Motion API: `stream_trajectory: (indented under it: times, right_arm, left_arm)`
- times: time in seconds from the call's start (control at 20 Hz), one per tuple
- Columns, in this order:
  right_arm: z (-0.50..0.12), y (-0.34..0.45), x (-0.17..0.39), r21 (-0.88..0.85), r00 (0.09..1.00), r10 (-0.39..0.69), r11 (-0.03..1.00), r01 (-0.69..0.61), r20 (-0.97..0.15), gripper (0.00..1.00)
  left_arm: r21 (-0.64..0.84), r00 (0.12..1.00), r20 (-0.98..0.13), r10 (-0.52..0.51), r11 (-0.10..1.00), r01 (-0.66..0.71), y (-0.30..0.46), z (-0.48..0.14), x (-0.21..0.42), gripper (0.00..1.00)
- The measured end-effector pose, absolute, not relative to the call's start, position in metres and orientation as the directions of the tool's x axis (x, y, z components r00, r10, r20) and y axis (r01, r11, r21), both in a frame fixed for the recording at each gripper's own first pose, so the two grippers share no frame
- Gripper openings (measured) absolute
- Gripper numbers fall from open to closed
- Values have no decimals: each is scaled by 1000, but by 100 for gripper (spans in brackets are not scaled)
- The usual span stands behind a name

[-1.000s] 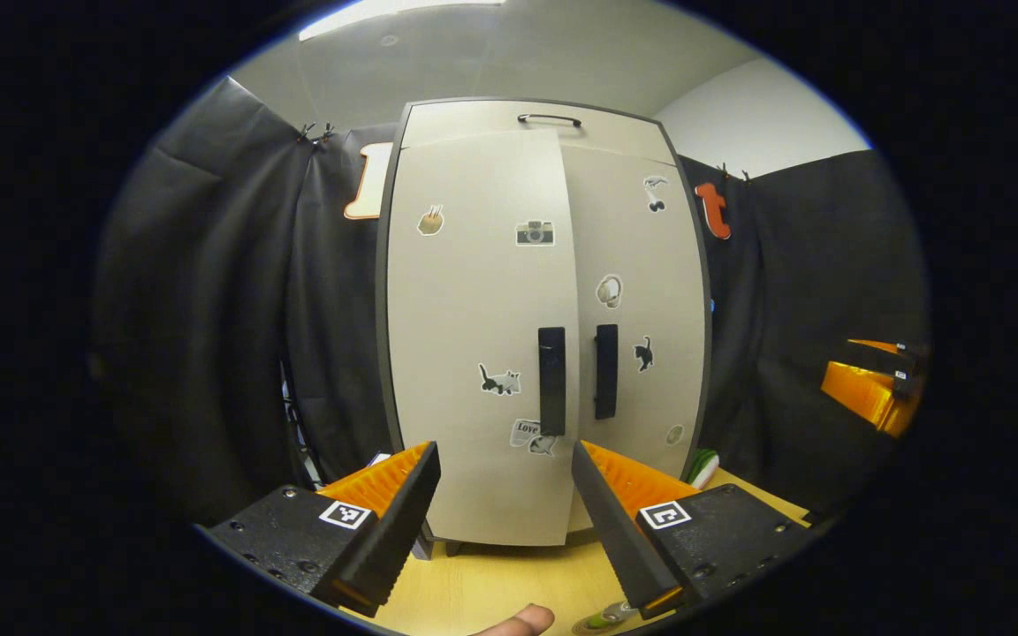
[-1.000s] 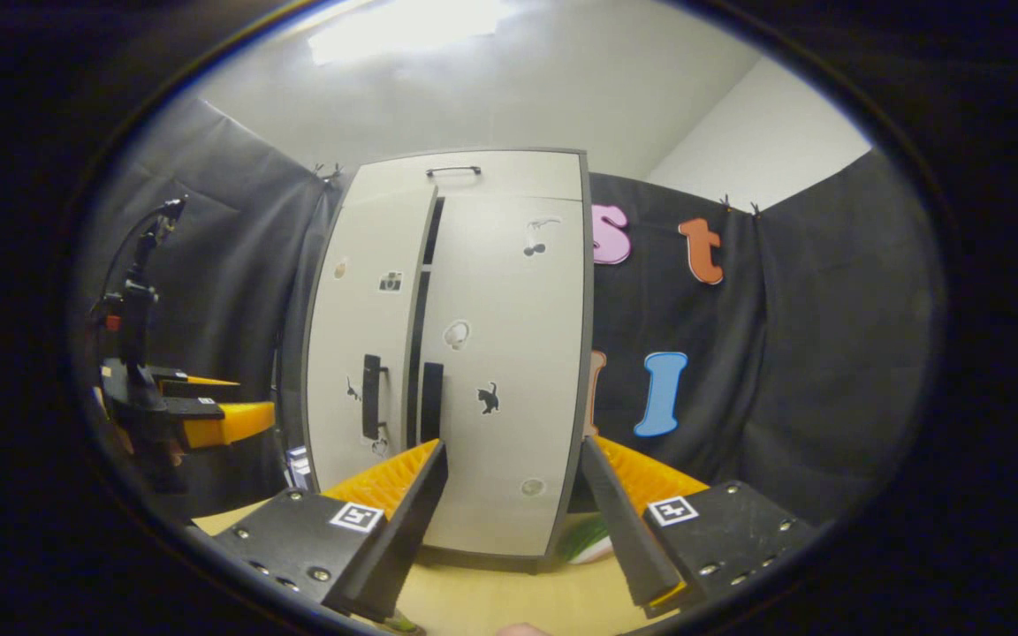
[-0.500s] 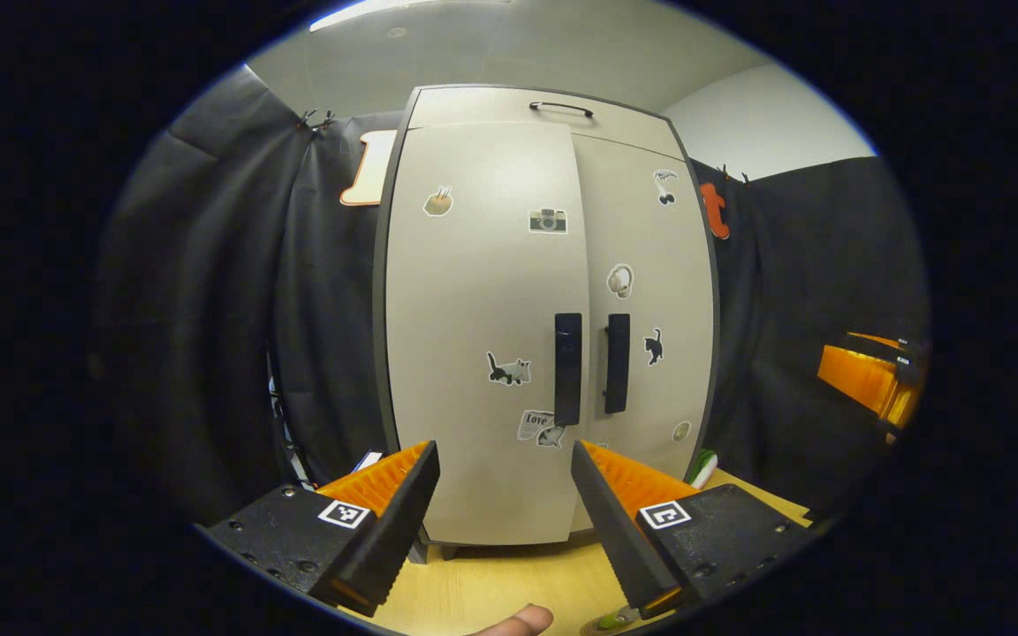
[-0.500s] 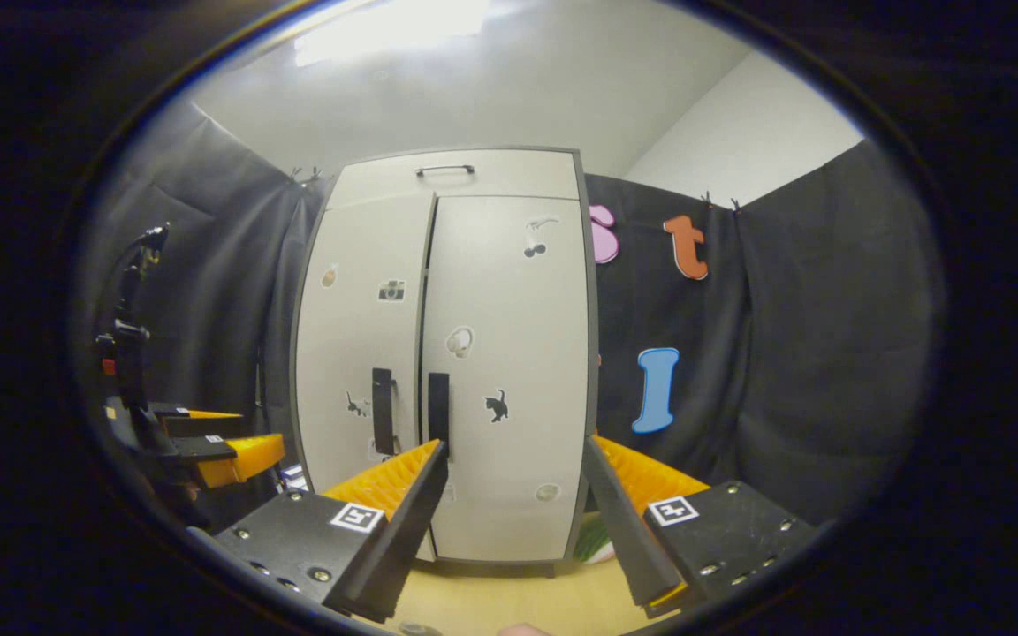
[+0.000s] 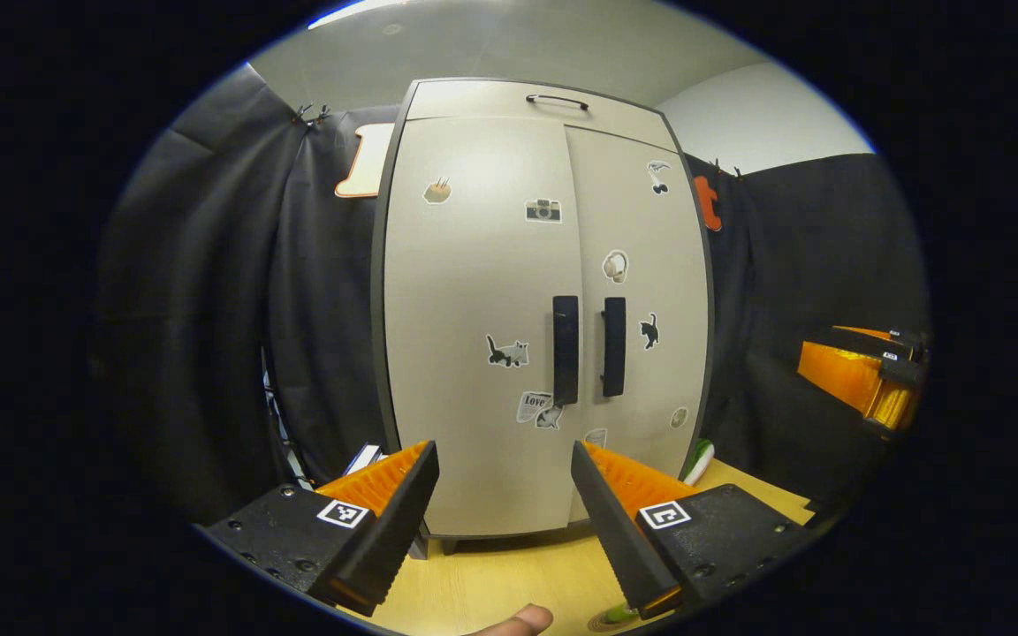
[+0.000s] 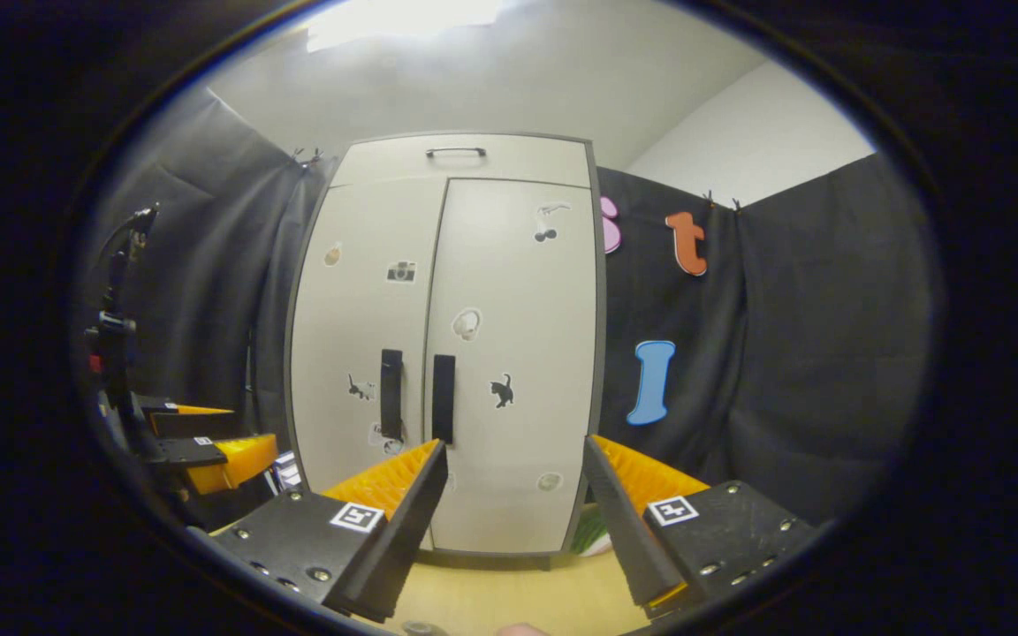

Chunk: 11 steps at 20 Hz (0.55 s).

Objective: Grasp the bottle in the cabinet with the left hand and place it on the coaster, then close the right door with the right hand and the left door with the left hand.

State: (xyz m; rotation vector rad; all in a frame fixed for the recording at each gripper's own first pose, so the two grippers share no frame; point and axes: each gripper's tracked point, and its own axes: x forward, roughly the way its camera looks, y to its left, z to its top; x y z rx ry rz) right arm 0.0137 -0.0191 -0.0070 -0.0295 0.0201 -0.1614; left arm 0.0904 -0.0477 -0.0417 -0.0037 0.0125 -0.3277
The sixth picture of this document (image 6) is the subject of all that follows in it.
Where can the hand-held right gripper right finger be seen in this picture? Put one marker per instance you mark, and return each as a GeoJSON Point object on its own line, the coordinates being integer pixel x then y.
{"type": "Point", "coordinates": [628, 530]}

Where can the white and blue item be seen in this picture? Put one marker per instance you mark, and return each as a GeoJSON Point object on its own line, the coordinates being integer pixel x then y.
{"type": "Point", "coordinates": [286, 473]}

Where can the black backdrop cloth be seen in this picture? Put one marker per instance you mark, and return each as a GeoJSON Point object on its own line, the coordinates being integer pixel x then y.
{"type": "Point", "coordinates": [827, 353]}
{"type": "Point", "coordinates": [208, 265]}

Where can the green leafy item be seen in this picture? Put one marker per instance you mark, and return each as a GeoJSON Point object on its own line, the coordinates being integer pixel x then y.
{"type": "Point", "coordinates": [593, 530]}

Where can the grey and white cabinet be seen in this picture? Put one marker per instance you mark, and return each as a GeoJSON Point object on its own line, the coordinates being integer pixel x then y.
{"type": "Point", "coordinates": [602, 353]}

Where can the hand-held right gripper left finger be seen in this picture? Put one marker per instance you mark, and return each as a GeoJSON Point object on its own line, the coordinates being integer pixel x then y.
{"type": "Point", "coordinates": [394, 543]}

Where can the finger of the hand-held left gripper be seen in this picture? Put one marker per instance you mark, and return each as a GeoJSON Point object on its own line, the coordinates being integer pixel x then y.
{"type": "Point", "coordinates": [182, 422]}
{"type": "Point", "coordinates": [235, 459]}

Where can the white cabinet door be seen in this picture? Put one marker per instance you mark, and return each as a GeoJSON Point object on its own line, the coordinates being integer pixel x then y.
{"type": "Point", "coordinates": [527, 442]}
{"type": "Point", "coordinates": [341, 318]}

